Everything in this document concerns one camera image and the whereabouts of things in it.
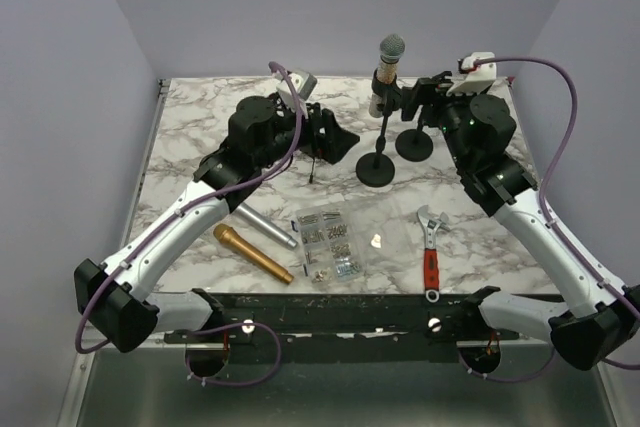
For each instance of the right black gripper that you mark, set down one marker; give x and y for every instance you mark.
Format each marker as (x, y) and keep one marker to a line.
(424, 92)

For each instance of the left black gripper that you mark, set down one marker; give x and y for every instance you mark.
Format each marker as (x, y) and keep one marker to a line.
(336, 141)

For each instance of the black round-base shock-mount stand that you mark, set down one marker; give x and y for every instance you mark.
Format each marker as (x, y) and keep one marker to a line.
(414, 145)

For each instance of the black round-base clip stand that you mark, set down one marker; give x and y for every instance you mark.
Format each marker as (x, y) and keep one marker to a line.
(376, 169)

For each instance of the cork-handle silver-head microphone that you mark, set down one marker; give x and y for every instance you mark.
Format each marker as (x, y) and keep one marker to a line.
(391, 49)

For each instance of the grey microphone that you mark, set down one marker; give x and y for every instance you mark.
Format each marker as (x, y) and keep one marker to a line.
(265, 226)

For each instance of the gold microphone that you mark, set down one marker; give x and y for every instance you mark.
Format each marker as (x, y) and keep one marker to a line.
(230, 239)

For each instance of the black tripod microphone stand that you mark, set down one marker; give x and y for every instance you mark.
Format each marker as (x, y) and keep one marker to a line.
(312, 167)

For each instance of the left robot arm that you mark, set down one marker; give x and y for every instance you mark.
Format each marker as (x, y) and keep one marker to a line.
(115, 295)

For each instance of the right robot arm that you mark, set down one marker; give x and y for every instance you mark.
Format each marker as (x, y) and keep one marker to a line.
(598, 311)

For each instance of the small white paper scrap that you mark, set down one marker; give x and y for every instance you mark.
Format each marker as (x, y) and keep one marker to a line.
(376, 241)

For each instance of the clear plastic screw box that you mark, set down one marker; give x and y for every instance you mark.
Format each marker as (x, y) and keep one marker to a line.
(329, 247)

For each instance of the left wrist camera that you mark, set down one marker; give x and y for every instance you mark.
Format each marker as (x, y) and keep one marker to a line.
(304, 84)

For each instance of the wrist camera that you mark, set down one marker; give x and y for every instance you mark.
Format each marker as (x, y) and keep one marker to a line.
(476, 73)
(304, 84)

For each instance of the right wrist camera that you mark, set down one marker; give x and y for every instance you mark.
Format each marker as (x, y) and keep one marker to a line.
(476, 73)

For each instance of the red-handled adjustable wrench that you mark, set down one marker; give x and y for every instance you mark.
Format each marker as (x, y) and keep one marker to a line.
(431, 225)

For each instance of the black front mounting rail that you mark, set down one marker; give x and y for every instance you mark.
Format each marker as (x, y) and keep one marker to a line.
(255, 329)

